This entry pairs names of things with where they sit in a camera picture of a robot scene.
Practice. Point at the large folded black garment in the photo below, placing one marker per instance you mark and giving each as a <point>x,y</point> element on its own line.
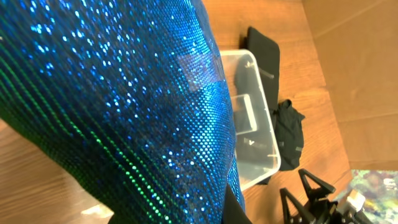
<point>267,55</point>

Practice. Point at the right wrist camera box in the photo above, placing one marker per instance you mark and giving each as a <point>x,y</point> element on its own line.
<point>351,203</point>

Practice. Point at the colourful printed sheet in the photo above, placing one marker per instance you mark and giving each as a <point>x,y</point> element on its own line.
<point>379,187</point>

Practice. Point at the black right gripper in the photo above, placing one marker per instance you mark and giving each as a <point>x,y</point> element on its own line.
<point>329,211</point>

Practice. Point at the clear plastic storage bin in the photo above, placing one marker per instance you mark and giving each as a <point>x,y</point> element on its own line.
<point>255,124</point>

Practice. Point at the small black garment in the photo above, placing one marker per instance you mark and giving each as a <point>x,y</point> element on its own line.
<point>289,135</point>

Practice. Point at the blue sequin fabric bundle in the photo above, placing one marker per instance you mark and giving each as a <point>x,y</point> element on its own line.
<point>129,97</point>

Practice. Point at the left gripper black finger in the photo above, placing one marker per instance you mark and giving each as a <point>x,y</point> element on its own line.
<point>232,211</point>

